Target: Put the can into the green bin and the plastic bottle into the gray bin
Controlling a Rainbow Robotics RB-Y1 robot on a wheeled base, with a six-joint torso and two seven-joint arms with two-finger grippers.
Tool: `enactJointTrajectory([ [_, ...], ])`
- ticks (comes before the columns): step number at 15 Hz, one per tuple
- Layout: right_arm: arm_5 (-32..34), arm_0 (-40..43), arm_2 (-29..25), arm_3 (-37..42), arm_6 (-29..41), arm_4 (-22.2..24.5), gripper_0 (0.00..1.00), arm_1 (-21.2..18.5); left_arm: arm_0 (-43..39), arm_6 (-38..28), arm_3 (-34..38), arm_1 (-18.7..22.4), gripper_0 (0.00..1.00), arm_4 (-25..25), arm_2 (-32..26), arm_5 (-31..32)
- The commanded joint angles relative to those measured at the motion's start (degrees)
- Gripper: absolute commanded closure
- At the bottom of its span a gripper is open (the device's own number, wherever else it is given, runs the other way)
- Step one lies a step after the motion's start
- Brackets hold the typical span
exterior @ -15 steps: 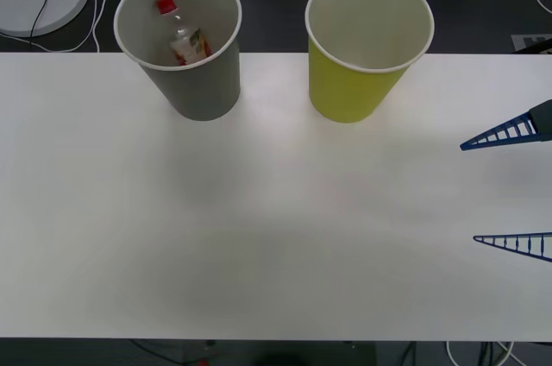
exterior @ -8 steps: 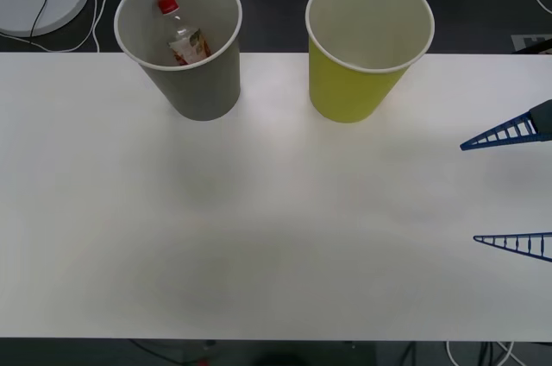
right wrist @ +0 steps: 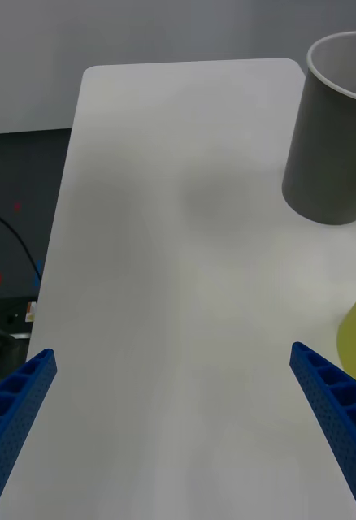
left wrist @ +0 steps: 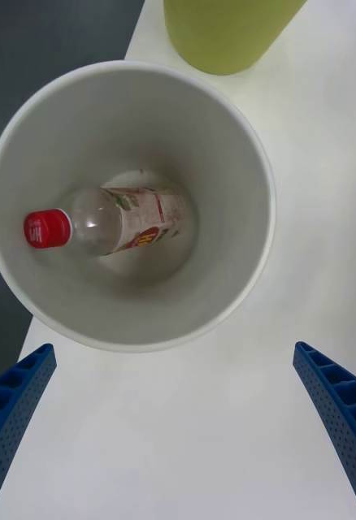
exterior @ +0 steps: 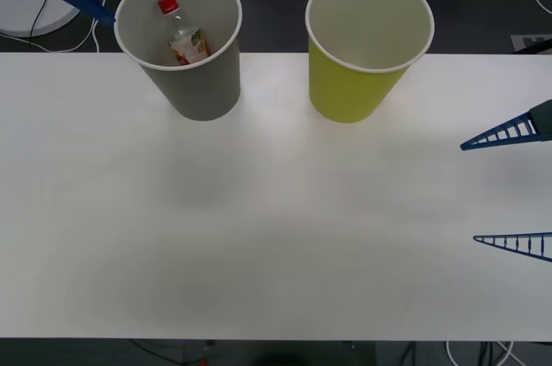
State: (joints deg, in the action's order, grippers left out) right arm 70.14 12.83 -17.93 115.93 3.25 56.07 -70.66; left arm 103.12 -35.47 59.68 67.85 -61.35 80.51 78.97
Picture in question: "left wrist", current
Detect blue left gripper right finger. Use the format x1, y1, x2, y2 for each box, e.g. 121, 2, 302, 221
293, 340, 356, 520

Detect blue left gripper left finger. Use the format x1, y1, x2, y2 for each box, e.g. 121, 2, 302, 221
0, 343, 58, 520

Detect clear bottle with red cap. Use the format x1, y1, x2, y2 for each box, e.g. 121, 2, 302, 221
23, 184, 189, 258

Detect grey plastic bin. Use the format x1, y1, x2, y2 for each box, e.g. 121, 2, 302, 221
0, 60, 277, 353

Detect yellow-green plastic bin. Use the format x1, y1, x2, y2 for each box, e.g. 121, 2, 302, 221
163, 0, 309, 76

